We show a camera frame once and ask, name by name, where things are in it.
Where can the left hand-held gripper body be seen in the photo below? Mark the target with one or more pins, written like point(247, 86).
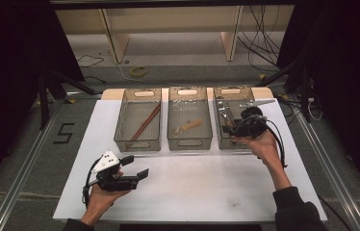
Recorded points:
point(114, 183)

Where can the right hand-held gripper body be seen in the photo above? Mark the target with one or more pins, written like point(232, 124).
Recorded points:
point(250, 126)

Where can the smoky clear plastic bin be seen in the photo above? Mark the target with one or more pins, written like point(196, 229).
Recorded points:
point(232, 141)
point(189, 109)
point(136, 122)

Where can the brown wooden chopstick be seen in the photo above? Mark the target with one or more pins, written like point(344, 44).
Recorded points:
point(142, 129)
point(147, 120)

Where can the person's left hand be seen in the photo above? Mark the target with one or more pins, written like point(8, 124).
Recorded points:
point(104, 202)

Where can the person's right hand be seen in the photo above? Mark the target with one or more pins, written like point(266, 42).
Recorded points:
point(261, 146)

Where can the white table cover sheet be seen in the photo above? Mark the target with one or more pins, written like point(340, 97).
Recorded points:
point(200, 192)

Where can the black metal stand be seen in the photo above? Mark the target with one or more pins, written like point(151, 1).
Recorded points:
point(304, 96)
point(44, 102)

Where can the yellow tape roll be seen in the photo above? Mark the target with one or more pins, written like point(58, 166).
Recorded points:
point(138, 71)

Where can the black curtain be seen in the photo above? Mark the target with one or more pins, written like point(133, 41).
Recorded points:
point(345, 80)
point(8, 80)

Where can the light wooden shelf unit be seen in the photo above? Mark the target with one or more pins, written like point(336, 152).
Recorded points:
point(174, 19)

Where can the aluminium floor rail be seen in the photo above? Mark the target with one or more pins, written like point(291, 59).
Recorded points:
point(329, 163)
point(24, 170)

